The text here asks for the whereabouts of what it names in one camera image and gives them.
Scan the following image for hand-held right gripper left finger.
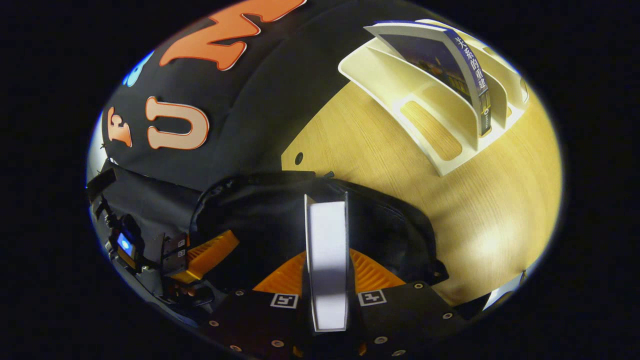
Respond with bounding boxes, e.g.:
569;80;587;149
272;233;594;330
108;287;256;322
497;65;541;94
200;249;315;360

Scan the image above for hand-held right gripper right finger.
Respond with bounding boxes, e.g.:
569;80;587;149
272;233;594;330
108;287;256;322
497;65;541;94
344;248;469;360

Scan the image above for black schoolbag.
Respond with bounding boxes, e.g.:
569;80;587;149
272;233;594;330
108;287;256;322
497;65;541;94
190;170;449;297

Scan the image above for white grey cover book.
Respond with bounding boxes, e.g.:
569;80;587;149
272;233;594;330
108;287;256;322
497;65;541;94
303;193;351;333

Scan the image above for white plastic bookshelf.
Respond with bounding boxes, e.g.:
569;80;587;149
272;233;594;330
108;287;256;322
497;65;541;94
338;18;531;177

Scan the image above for blue cover book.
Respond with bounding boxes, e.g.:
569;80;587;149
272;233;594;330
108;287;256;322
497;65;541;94
363;20;494;137

